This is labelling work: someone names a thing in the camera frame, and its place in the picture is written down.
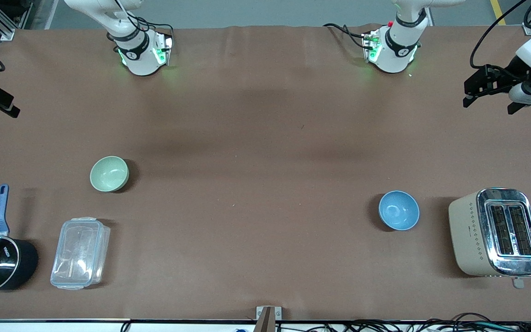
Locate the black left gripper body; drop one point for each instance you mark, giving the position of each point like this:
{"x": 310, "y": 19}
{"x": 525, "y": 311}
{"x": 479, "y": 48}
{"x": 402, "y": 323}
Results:
{"x": 508, "y": 75}

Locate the green bowl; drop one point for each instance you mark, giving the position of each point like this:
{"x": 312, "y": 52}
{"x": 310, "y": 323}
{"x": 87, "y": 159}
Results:
{"x": 109, "y": 173}

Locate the blue bowl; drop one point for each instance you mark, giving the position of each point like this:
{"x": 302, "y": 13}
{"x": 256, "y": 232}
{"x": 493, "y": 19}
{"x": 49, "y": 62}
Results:
{"x": 398, "y": 210}

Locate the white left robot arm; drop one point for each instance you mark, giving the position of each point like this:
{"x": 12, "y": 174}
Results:
{"x": 399, "y": 46}

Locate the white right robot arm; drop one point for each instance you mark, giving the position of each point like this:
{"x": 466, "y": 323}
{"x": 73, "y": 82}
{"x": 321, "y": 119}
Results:
{"x": 138, "y": 55}

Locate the beige chrome toaster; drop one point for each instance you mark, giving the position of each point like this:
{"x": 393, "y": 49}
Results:
{"x": 500, "y": 233}

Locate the clear plastic food container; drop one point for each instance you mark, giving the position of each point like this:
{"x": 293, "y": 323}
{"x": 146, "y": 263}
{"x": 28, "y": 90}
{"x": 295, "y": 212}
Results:
{"x": 80, "y": 253}

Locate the brown table cover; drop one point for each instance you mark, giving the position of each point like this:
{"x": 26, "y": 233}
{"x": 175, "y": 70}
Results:
{"x": 265, "y": 115}

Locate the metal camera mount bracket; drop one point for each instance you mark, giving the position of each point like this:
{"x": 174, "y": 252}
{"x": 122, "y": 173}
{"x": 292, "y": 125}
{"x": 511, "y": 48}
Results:
{"x": 268, "y": 318}

